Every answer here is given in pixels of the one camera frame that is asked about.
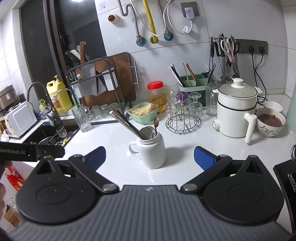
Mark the white ceramic jar with handle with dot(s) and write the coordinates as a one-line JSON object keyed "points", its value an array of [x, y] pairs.
{"points": [[152, 152]]}

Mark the mint green electric kettle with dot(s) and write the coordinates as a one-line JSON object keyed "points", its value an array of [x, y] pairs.
{"points": [[291, 114]]}

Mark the copper coloured small spoon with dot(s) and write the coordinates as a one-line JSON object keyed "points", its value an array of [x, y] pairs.
{"points": [[156, 124]]}

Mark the steel cleaver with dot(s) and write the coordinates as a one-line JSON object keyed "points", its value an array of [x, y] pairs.
{"points": [[90, 85]]}

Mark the small upturned drinking glass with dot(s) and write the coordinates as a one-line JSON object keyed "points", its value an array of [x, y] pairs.
{"points": [[96, 111]]}

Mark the green utensil holder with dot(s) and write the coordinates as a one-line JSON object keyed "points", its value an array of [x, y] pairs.
{"points": [[189, 84]]}

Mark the black dish rack frame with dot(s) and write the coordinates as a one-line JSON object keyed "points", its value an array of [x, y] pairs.
{"points": [[105, 76]]}

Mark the person's left hand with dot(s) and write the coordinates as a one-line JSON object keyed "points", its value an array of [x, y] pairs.
{"points": [[3, 190]]}

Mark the small white bowl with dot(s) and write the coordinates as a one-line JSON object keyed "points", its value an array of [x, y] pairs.
{"points": [[273, 105]]}

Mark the green plastic basket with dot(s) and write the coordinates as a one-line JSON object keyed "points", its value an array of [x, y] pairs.
{"points": [[146, 119]]}

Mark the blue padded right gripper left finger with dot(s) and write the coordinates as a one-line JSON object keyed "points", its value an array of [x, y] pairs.
{"points": [[96, 158]]}

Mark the floral bowl with food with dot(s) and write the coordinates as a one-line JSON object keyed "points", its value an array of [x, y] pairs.
{"points": [[269, 122]]}

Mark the hanging utensil set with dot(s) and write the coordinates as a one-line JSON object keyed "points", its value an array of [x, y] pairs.
{"points": [[226, 50]]}

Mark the yellow detergent jug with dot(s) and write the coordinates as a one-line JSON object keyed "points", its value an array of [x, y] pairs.
{"points": [[58, 95]]}

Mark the white ceramic soup spoon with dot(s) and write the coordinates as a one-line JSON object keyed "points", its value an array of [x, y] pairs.
{"points": [[153, 131], [145, 131]]}

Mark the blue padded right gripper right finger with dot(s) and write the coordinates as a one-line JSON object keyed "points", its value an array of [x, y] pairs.
{"points": [[204, 158]]}

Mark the wooden cutting board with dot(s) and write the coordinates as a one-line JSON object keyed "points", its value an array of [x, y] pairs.
{"points": [[124, 80]]}

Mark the stemmed glass in sink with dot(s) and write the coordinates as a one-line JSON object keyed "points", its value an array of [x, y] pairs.
{"points": [[61, 131]]}

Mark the black power strip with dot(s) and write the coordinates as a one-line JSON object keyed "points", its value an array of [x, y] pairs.
{"points": [[246, 46]]}

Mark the textured glass mug right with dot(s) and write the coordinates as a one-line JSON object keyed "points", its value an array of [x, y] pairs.
{"points": [[211, 98]]}

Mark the red lidded plastic jar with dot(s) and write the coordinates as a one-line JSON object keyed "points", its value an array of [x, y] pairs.
{"points": [[157, 94]]}

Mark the bundle of dried noodles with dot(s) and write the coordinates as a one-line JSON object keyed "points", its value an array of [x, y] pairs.
{"points": [[144, 109]]}

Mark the white plug adapter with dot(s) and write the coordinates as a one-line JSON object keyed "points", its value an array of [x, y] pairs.
{"points": [[189, 13]]}

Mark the white electric cooker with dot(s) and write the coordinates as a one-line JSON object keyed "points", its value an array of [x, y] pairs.
{"points": [[236, 107]]}

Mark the wire glass drying rack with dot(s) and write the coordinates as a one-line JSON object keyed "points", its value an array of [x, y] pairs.
{"points": [[182, 121]]}

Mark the purple lid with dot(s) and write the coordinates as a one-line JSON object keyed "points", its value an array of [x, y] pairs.
{"points": [[182, 96]]}

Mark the textured glass pitcher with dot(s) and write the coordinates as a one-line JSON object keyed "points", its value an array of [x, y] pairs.
{"points": [[172, 88]]}

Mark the tall textured glass mug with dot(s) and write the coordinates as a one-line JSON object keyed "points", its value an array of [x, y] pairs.
{"points": [[82, 117]]}

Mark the black induction cooktop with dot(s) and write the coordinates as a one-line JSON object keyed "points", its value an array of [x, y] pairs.
{"points": [[285, 173]]}

